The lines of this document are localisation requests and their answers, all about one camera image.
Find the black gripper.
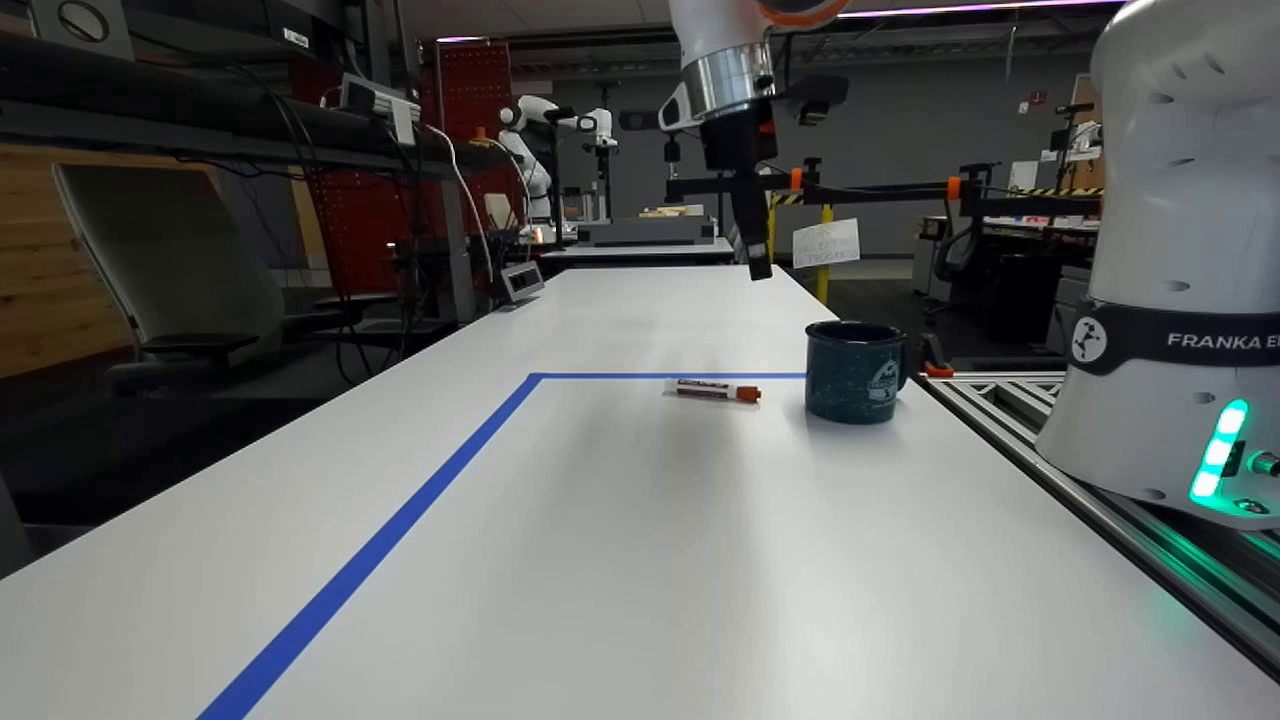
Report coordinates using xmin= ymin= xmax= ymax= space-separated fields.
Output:
xmin=696 ymin=97 xmax=783 ymax=283

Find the orange capped dry-erase marker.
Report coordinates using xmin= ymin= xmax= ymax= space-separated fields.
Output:
xmin=667 ymin=378 xmax=763 ymax=410

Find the white paper sign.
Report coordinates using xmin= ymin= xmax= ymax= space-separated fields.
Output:
xmin=786 ymin=218 xmax=864 ymax=274

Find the grey background table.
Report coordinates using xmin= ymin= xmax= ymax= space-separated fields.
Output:
xmin=535 ymin=218 xmax=741 ymax=278

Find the black bar with orange clamps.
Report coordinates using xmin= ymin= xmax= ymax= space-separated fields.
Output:
xmin=665 ymin=156 xmax=1113 ymax=219

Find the dark teal enamel mug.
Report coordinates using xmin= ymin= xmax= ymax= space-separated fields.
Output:
xmin=801 ymin=315 xmax=928 ymax=427

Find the short blue tape strip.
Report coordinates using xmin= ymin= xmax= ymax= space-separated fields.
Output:
xmin=532 ymin=369 xmax=813 ymax=390

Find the red metal cabinet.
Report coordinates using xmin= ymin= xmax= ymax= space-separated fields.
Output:
xmin=421 ymin=32 xmax=521 ymax=235

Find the white power strip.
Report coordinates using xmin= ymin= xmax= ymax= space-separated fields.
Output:
xmin=334 ymin=73 xmax=422 ymax=154

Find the long blue tape strip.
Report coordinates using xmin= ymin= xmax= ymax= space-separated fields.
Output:
xmin=197 ymin=371 xmax=548 ymax=720

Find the yellow post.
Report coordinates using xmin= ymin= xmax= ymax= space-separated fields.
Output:
xmin=813 ymin=196 xmax=841 ymax=308

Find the white cable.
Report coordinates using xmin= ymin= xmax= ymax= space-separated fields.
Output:
xmin=421 ymin=121 xmax=509 ymax=290

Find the aluminium extrusion frame rail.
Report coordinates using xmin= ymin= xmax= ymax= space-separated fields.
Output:
xmin=914 ymin=369 xmax=1280 ymax=675

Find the light wood wall panel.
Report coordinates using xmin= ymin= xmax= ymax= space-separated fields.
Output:
xmin=0 ymin=140 xmax=136 ymax=386

